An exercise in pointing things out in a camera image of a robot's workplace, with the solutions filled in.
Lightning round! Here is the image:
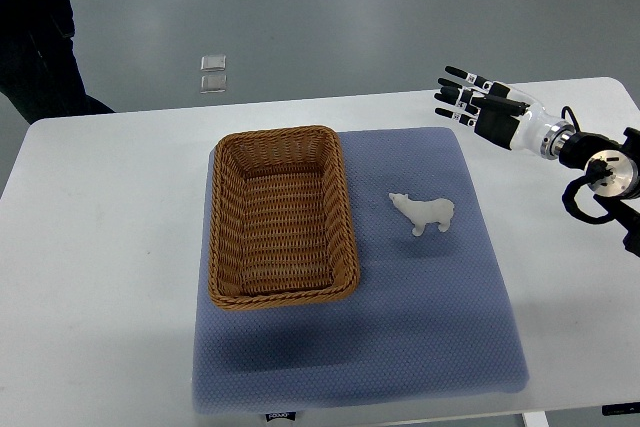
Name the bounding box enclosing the black label tag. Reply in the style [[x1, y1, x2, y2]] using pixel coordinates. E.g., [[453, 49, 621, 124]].
[[265, 412, 296, 422]]

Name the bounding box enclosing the black table control panel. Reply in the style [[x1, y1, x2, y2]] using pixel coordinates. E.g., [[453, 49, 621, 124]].
[[601, 403, 640, 417]]

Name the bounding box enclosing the blue quilted mat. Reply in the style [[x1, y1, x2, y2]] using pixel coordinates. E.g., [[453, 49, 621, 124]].
[[192, 127, 529, 415]]

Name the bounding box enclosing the lower floor plate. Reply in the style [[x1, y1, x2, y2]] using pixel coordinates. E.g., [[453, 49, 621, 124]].
[[200, 73, 227, 94]]

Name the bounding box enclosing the white bear figurine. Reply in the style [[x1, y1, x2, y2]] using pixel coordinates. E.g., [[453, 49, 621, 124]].
[[388, 193, 455, 237]]

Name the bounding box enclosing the person in dark clothes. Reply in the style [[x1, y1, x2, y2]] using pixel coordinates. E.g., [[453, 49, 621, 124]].
[[1, 0, 112, 124]]

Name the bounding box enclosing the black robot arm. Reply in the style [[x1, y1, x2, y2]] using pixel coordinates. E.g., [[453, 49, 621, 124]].
[[552, 106, 639, 255]]

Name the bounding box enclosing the floor plate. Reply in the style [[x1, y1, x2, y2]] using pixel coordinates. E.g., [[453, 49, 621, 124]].
[[201, 54, 226, 72], [200, 73, 227, 94]]

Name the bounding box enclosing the brown wicker basket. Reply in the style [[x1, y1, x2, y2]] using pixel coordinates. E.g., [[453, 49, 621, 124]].
[[208, 125, 360, 311]]

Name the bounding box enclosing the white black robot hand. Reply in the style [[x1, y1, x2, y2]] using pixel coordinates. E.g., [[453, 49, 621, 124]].
[[434, 66, 574, 160]]

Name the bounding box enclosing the upper floor plate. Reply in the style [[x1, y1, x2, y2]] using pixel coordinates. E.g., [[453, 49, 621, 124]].
[[201, 54, 226, 72]]

